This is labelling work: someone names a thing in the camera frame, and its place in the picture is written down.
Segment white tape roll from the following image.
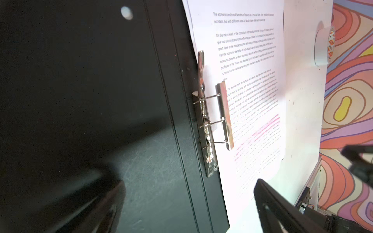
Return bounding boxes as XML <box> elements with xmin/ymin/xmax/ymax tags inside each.
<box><xmin>314</xmin><ymin>26</ymin><xmax>336</xmax><ymax>67</ymax></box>

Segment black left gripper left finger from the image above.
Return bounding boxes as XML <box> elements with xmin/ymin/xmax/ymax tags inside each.
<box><xmin>57</xmin><ymin>180</ymin><xmax>126</xmax><ymax>233</ymax></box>

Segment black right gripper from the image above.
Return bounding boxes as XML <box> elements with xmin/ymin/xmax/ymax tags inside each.
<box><xmin>341</xmin><ymin>145</ymin><xmax>373</xmax><ymax>188</ymax></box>

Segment blue file folder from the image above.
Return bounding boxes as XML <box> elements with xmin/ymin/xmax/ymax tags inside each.
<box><xmin>1</xmin><ymin>1</ymin><xmax>230</xmax><ymax>233</ymax></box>

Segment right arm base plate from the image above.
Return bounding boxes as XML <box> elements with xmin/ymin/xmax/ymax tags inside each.
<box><xmin>295</xmin><ymin>187</ymin><xmax>371</xmax><ymax>233</ymax></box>

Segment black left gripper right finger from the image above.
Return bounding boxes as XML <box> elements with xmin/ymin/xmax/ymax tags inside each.
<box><xmin>254</xmin><ymin>179</ymin><xmax>326</xmax><ymax>233</ymax></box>

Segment printed paper files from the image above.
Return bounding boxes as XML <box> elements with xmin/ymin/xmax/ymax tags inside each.
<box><xmin>183</xmin><ymin>1</ymin><xmax>286</xmax><ymax>225</ymax></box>

